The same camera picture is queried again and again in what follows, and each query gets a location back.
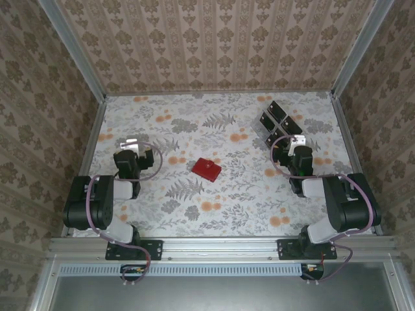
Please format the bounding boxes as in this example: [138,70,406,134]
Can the clear acrylic card stand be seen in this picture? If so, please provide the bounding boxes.
[252,99,305,152]

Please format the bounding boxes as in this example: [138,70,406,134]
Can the red leather card holder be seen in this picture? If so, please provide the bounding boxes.
[191,157,222,183]

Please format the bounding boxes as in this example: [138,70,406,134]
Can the black credit card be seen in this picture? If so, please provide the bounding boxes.
[267,100,288,119]
[265,128,288,150]
[261,111,277,132]
[280,115,303,135]

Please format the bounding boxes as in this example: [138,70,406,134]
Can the grey metal sheet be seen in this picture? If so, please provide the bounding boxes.
[48,275,395,311]

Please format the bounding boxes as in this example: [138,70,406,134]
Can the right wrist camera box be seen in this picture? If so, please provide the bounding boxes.
[286,135,307,157]

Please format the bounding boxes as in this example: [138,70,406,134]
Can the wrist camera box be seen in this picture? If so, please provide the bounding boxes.
[119,138,147,153]
[286,135,307,157]

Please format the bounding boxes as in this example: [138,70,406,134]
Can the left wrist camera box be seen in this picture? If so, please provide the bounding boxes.
[119,138,147,153]

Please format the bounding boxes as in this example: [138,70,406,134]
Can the aluminium side rail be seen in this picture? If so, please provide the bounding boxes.
[330,93,383,236]
[61,95,108,237]

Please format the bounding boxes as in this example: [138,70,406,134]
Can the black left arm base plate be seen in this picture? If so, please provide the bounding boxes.
[105,238,163,261]

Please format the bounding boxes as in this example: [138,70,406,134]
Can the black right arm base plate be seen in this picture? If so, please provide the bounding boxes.
[278,238,338,261]

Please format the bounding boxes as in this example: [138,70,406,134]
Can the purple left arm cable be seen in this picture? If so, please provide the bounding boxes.
[84,142,163,286]

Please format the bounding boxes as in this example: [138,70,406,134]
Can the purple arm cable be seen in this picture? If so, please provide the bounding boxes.
[270,135,383,286]
[84,142,163,286]

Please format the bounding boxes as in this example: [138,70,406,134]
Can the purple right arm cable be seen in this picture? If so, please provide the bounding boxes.
[270,135,383,286]

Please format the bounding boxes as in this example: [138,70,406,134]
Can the aluminium mounting rail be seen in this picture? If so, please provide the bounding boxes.
[48,236,398,260]

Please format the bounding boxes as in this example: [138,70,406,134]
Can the black cable connector box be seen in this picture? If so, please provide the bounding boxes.
[300,262,325,280]
[119,264,147,281]

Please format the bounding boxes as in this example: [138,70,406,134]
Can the aluminium frame post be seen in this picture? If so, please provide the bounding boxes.
[38,0,108,100]
[330,0,390,98]

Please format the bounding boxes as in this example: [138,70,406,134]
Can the white slotted cable duct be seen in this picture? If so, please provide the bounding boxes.
[60,262,307,277]

